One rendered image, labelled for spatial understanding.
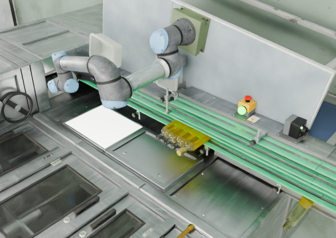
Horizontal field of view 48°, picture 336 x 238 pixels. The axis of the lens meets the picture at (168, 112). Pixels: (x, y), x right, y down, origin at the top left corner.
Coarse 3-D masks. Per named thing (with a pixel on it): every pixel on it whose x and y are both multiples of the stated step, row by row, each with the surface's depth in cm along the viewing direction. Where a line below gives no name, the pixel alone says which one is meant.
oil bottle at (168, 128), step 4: (176, 120) 220; (168, 124) 216; (172, 124) 216; (176, 124) 216; (180, 124) 218; (164, 128) 213; (168, 128) 213; (172, 128) 213; (164, 132) 212; (168, 132) 212; (168, 136) 213
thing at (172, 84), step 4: (156, 56) 229; (156, 80) 238; (160, 80) 240; (164, 80) 241; (168, 80) 241; (172, 80) 238; (176, 80) 225; (160, 84) 238; (164, 84) 237; (168, 84) 237; (172, 84) 237; (176, 84) 227; (164, 88) 235; (168, 88) 233; (172, 88) 233; (176, 88) 228
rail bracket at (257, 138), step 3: (258, 129) 182; (258, 132) 183; (261, 132) 189; (264, 132) 188; (267, 132) 189; (258, 135) 184; (261, 135) 187; (264, 135) 189; (255, 138) 184; (258, 138) 184; (249, 141) 183; (252, 141) 181; (255, 141) 183; (258, 141) 185; (252, 144) 182
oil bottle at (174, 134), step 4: (184, 124) 218; (176, 128) 214; (180, 128) 214; (184, 128) 214; (188, 128) 215; (172, 132) 211; (176, 132) 211; (180, 132) 211; (172, 136) 209; (176, 136) 208
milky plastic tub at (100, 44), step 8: (96, 40) 224; (104, 40) 212; (112, 40) 216; (96, 48) 227; (104, 48) 226; (112, 48) 209; (120, 48) 213; (104, 56) 229; (112, 56) 224; (120, 56) 217; (120, 64) 221
